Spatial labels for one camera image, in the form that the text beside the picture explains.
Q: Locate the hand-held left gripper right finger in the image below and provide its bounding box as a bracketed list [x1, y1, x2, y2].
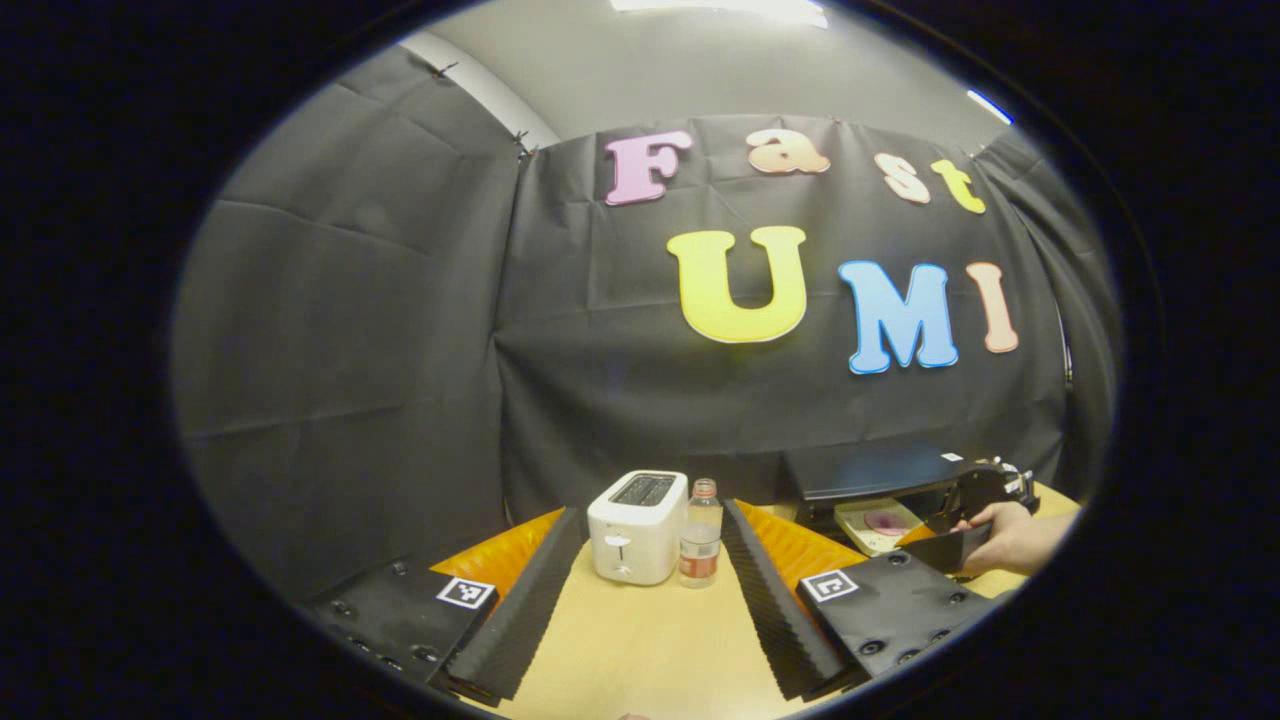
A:
[720, 498, 1001, 701]

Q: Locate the cream square plate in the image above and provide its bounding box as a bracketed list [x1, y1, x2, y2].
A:
[833, 497, 926, 557]

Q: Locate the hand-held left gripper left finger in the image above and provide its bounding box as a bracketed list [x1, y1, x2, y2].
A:
[300, 505, 586, 701]

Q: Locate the ceiling light panel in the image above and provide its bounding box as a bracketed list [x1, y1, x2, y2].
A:
[610, 0, 831, 29]

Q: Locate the white toaster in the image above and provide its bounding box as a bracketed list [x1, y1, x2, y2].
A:
[587, 470, 690, 587]

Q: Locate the clear plastic water bottle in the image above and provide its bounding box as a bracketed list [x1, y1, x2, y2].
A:
[679, 478, 724, 589]

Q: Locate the black electric oven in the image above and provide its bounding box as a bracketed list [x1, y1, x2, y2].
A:
[783, 445, 1041, 541]

